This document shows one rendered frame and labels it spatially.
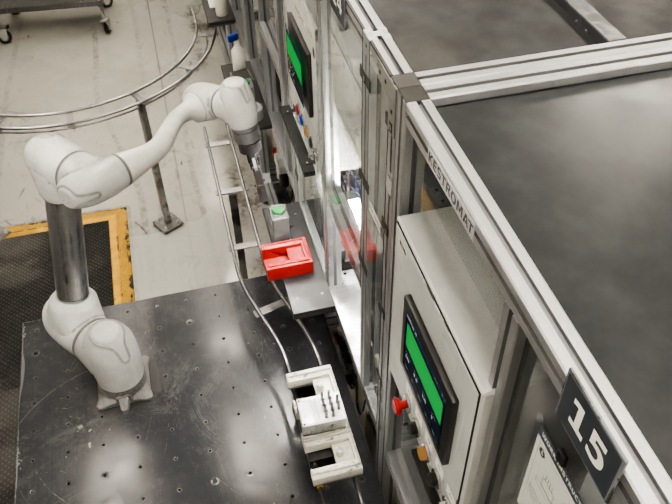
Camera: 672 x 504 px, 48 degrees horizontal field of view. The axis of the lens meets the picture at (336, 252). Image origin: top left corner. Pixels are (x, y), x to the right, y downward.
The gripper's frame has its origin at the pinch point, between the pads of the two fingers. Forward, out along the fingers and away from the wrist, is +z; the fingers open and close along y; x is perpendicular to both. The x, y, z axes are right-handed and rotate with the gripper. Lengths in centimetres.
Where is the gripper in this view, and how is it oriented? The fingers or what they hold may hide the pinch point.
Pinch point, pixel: (262, 192)
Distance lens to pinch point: 261.6
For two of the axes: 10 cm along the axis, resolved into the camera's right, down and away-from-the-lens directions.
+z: 1.7, 8.0, 5.8
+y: -2.1, -5.5, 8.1
